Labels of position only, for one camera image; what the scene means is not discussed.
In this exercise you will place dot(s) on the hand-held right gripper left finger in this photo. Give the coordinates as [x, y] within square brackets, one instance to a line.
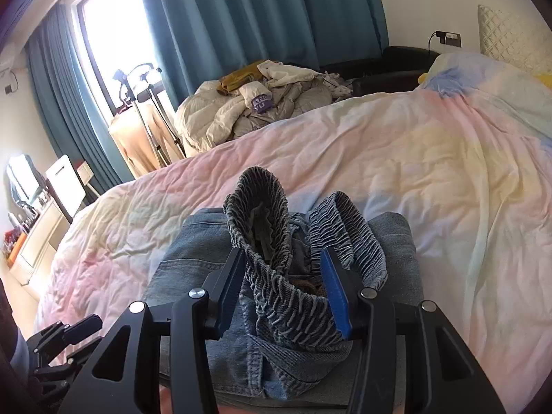
[230, 293]

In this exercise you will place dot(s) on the white desk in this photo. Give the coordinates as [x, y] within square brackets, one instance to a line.
[39, 233]

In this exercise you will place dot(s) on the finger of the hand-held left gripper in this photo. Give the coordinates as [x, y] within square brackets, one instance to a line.
[80, 356]
[82, 328]

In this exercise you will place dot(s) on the wide teal curtain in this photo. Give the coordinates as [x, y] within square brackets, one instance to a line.
[258, 8]

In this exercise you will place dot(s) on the peach cloth cover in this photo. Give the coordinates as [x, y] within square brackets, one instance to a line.
[133, 142]

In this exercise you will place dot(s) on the black charger plug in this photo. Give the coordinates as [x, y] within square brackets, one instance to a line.
[440, 34]

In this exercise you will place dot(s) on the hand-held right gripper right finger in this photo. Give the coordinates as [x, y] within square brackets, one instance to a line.
[338, 293]

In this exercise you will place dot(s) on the black sofa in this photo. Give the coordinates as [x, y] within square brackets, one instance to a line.
[401, 62]

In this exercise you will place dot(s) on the pastel tie-dye duvet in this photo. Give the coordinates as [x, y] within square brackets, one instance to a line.
[388, 159]

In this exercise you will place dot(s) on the mustard yellow garment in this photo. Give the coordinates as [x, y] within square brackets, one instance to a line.
[235, 80]

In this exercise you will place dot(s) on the desk mirror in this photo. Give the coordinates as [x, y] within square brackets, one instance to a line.
[21, 177]

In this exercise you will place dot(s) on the window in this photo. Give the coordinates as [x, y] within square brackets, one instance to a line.
[116, 30]

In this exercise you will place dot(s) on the yellow plush toy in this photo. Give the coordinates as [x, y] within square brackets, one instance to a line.
[423, 77]

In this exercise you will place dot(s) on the white chair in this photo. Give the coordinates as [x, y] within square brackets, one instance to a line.
[62, 181]

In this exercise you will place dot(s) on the wall socket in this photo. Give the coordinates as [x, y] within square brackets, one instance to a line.
[453, 39]

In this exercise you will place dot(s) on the grey jacket with purple label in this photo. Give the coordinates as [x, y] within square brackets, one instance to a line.
[297, 99]

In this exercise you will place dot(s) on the white printed garment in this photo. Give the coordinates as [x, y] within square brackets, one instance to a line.
[338, 88]

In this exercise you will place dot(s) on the blue denim jeans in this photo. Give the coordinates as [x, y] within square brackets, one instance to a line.
[284, 302]

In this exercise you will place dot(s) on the narrow teal curtain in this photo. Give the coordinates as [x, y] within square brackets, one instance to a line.
[64, 108]

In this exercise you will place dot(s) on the person's left forearm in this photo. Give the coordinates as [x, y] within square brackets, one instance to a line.
[8, 332]

